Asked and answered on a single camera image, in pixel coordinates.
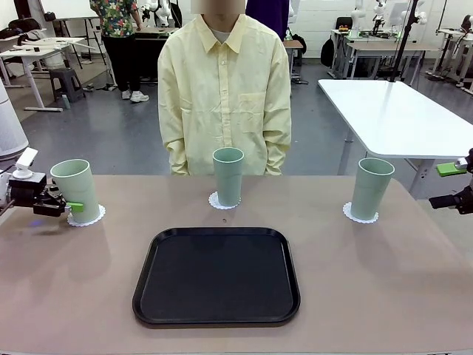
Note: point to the small brown table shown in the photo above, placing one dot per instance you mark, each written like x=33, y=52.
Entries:
x=295, y=44

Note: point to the grey plastic stool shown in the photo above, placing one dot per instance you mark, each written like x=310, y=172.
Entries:
x=64, y=75

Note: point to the white standing desk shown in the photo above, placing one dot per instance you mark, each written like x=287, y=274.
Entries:
x=26, y=54
x=70, y=40

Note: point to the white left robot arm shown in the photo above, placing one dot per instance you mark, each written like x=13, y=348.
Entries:
x=3, y=188

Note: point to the person in yellow shirt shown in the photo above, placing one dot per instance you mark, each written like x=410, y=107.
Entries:
x=225, y=92

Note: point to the black stand pole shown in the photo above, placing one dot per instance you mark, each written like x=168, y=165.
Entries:
x=404, y=40

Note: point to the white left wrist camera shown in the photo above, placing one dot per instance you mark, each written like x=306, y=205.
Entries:
x=26, y=157

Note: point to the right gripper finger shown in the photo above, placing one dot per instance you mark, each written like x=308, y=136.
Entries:
x=449, y=169
x=458, y=201

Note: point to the white paper doily coaster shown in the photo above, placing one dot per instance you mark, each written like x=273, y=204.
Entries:
x=366, y=220
x=88, y=223
x=212, y=202

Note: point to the black bag on desk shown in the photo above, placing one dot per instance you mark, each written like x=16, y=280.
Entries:
x=24, y=25

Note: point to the mint green plastic cup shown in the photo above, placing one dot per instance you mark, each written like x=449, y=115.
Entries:
x=369, y=196
x=79, y=185
x=227, y=181

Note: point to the person in purple top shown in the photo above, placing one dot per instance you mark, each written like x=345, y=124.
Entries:
x=275, y=18

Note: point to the person's right forearm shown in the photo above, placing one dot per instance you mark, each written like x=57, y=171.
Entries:
x=175, y=157

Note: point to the white cylindrical air purifier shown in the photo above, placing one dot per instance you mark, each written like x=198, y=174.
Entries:
x=11, y=129

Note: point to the person in floral shirt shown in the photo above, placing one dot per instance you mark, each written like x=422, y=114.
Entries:
x=118, y=22

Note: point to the person's left forearm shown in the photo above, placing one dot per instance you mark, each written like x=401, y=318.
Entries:
x=277, y=157

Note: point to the black backpack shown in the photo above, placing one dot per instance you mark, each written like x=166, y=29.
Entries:
x=327, y=53

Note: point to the wood desk with black panel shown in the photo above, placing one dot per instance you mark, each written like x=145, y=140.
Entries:
x=151, y=55

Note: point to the white lab desk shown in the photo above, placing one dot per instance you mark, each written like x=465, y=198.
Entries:
x=451, y=33

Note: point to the black plastic serving tray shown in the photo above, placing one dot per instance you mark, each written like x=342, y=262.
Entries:
x=229, y=292

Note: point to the grey lab desk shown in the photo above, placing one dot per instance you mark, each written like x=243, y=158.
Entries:
x=384, y=46

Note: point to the whiteboard on easel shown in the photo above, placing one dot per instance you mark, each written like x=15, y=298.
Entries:
x=70, y=7

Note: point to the small green bottle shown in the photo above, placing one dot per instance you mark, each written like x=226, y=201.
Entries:
x=66, y=103

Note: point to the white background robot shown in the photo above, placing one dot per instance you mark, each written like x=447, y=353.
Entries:
x=358, y=15
x=419, y=15
x=380, y=11
x=160, y=9

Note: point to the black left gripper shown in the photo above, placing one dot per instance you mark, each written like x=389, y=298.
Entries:
x=26, y=190

